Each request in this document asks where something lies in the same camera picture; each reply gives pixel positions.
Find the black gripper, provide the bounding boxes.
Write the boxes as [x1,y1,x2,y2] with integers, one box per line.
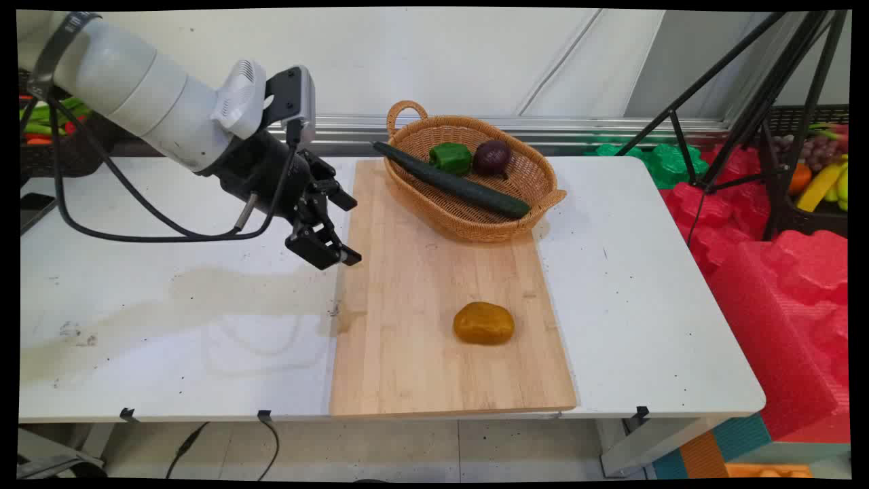
[201,129,363,271]

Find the brown yellow potato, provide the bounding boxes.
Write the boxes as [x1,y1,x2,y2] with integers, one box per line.
[453,302,515,346]

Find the wooden cutting board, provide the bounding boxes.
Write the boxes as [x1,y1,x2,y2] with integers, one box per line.
[329,158,578,418]

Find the green bell pepper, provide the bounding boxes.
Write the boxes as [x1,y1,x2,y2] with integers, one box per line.
[428,143,473,177]

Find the dark green cucumber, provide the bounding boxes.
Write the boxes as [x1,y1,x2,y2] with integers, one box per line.
[373,141,532,219]

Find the purple red onion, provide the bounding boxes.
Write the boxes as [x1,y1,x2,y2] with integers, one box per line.
[473,140,513,180]

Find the woven wicker basket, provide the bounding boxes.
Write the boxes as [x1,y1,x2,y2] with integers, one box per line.
[385,101,568,244]

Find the black crate with vegetables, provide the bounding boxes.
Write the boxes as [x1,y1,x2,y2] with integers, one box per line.
[19,70,133,179]

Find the dark flat phone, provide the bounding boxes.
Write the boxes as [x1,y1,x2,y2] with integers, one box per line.
[20,192,58,236]

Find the green vegetables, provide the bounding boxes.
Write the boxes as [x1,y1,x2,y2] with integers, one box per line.
[20,96,92,137]

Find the green foam piece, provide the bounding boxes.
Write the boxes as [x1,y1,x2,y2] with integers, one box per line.
[585,139,710,190]

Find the grey base on floor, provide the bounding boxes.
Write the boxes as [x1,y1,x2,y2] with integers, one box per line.
[17,428,107,479]

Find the white table leg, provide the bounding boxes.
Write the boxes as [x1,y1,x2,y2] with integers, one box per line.
[596,417,724,477]

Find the red foam piece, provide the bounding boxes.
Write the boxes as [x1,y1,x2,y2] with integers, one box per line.
[660,145,775,276]

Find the teal and orange foam mat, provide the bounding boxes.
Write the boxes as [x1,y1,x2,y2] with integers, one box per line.
[650,413,773,479]

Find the black tripod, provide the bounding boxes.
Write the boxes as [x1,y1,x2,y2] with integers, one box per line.
[614,10,849,247]

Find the black crate with fruit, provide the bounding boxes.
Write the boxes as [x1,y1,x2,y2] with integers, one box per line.
[759,104,849,238]

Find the large red foam block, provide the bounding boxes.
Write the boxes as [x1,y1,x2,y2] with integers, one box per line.
[707,230,850,443]

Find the yellow banana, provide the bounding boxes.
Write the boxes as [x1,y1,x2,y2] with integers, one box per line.
[796,160,847,213]

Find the purple grapes bunch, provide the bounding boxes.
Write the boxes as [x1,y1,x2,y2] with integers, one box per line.
[801,136,843,172]

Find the orange tray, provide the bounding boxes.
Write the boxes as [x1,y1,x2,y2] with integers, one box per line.
[725,463,813,479]

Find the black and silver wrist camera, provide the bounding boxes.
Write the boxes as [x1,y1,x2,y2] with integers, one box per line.
[263,65,317,145]

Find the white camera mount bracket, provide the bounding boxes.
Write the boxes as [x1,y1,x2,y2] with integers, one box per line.
[210,59,276,141]

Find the black camera cable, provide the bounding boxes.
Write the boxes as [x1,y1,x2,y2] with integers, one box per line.
[49,95,303,243]

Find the black cable with metal plug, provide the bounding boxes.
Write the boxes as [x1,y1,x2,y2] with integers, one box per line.
[64,102,260,238]

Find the thin black hanging cable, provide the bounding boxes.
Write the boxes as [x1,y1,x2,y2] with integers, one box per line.
[257,418,280,480]

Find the black floor cable with plug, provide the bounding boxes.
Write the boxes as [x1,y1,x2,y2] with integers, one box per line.
[165,422,210,479]

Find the silver window rail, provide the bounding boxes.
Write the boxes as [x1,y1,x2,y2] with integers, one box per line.
[268,114,737,149]

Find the black strap on arm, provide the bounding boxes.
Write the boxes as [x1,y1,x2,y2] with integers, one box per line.
[26,12,103,101]

